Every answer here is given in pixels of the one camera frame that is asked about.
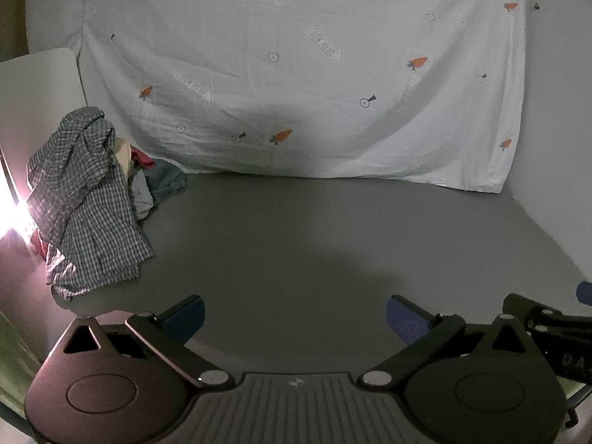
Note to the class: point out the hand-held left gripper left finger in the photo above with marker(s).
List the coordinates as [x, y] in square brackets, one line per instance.
[185, 318]

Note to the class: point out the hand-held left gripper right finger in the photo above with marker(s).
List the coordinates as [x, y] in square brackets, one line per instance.
[407, 321]

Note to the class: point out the beige cloth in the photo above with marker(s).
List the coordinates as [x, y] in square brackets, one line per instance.
[124, 157]

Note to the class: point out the blue white checked shirt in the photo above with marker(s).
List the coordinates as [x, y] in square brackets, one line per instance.
[88, 203]

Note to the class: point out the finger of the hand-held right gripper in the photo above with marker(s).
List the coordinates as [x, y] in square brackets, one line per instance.
[515, 306]
[585, 292]

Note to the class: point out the white carrot print sheet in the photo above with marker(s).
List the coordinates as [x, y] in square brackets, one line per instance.
[300, 69]

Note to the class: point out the red cloth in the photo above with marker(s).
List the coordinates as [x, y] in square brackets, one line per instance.
[142, 158]

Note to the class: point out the blue grey cloth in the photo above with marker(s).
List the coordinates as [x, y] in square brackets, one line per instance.
[159, 185]

